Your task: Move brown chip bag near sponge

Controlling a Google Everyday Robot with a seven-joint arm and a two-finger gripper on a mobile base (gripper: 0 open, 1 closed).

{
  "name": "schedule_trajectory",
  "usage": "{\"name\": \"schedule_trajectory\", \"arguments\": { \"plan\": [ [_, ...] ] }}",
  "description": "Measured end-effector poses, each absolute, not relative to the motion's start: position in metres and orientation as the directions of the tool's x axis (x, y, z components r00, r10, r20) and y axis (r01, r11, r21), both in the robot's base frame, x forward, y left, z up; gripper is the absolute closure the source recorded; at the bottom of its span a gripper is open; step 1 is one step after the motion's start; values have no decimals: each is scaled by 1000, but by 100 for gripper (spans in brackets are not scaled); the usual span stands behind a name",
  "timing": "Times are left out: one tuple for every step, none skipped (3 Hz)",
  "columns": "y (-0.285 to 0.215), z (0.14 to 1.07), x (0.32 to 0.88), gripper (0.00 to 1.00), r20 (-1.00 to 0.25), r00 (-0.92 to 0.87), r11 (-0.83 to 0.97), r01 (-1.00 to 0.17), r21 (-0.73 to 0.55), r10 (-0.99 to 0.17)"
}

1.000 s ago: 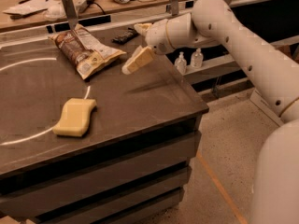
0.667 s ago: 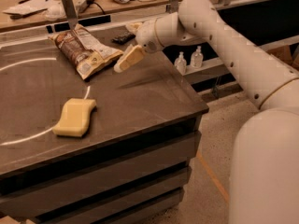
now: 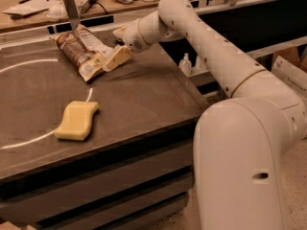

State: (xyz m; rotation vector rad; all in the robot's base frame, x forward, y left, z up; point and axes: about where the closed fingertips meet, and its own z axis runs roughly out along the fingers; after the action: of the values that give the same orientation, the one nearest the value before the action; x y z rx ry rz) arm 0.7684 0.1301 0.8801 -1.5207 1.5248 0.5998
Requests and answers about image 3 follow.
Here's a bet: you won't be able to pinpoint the left clear sanitizer bottle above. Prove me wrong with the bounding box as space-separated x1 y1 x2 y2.
178 53 192 77

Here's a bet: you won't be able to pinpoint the brown chip bag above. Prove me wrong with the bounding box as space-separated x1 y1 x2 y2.
51 25 114 82

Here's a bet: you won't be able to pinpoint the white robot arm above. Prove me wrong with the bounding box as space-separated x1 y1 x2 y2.
114 0 306 230

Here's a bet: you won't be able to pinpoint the white cardboard box with logo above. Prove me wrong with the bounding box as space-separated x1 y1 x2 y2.
272 47 307 99

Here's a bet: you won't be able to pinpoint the grey metal shelf rail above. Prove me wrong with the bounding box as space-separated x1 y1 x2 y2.
189 36 307 87

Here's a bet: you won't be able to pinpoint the left metal bracket post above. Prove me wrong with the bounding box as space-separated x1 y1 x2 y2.
62 0 80 31

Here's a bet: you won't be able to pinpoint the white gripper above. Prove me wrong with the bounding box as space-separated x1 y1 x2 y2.
103 19 150 72

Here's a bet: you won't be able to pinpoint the white papers on desk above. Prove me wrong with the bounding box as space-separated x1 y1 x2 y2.
4 0 60 15

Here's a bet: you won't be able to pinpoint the yellow sponge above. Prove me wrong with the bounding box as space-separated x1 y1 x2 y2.
54 101 99 141

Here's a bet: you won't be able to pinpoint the white crumpled mask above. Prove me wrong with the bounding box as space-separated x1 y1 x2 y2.
45 4 67 22

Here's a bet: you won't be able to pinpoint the grey drawer cabinet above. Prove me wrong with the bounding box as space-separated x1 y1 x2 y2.
0 121 195 230

